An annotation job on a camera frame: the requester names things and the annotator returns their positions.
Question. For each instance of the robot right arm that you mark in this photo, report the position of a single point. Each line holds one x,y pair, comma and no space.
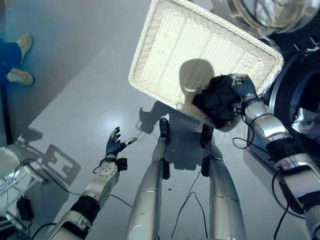
272,125

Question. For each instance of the robot leg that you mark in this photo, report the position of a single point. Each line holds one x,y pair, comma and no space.
225,200
147,195

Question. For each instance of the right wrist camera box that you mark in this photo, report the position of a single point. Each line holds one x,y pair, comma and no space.
237,108

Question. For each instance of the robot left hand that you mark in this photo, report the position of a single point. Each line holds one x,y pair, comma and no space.
112,147

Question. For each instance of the white woven laundry basket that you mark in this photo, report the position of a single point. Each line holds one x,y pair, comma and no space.
190,45

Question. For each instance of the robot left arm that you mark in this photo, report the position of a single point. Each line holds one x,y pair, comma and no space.
100,182

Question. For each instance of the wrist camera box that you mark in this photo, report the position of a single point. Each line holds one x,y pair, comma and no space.
237,108
122,164

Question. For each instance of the grey garment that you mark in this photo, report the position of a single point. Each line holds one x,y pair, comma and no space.
306,122

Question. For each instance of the black garment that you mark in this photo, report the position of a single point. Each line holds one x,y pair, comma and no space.
217,100

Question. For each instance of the robot left leg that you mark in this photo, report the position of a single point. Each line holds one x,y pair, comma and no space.
147,195

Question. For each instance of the robot right leg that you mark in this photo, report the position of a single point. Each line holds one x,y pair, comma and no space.
225,200

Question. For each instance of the small black box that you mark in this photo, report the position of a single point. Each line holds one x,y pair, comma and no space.
24,208

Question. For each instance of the dark door frame strip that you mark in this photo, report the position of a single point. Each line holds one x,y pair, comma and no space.
6,117

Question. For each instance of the person's foot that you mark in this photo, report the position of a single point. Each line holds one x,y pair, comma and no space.
25,45
20,76

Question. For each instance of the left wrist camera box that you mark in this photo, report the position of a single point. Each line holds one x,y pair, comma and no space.
122,164

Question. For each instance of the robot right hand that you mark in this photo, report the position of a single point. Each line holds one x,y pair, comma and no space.
246,86

